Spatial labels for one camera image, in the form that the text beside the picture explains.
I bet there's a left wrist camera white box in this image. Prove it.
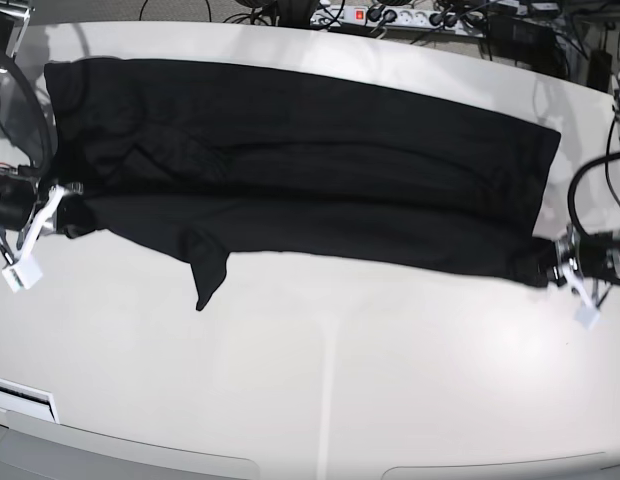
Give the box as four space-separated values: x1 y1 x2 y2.
575 304 601 330

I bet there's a white power strip red switch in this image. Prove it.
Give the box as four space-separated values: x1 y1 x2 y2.
310 1 484 38

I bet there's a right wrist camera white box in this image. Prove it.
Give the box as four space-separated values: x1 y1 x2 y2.
2 256 43 293

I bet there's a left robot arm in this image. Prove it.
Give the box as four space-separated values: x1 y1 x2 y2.
550 72 620 314

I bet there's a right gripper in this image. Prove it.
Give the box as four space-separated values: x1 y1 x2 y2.
0 182 84 267

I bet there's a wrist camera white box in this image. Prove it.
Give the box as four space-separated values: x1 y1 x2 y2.
575 304 601 330
2 256 43 293

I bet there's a black power brick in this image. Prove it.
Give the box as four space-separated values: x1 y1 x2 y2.
488 16 556 56

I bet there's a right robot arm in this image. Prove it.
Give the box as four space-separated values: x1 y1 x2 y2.
0 1 83 266

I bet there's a white panel at table edge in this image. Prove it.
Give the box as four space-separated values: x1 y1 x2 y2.
0 378 60 424

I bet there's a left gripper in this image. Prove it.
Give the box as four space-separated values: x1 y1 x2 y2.
550 224 600 308

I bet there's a black t-shirt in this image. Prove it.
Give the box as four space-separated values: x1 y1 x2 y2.
44 57 561 309

